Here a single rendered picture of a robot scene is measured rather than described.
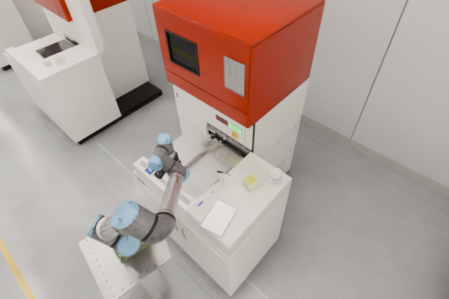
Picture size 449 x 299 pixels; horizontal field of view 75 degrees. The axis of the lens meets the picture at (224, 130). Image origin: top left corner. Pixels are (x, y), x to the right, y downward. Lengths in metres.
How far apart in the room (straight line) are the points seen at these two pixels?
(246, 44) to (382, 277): 2.19
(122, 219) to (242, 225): 0.80
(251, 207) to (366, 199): 1.66
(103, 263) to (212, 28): 1.48
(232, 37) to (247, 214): 1.01
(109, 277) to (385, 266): 2.15
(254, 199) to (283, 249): 1.01
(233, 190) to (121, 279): 0.81
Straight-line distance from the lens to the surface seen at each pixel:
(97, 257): 2.03
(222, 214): 1.82
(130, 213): 1.21
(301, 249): 2.83
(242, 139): 2.09
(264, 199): 1.88
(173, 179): 1.48
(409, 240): 3.20
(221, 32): 1.65
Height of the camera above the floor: 2.56
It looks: 45 degrees down
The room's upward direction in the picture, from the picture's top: 2 degrees counter-clockwise
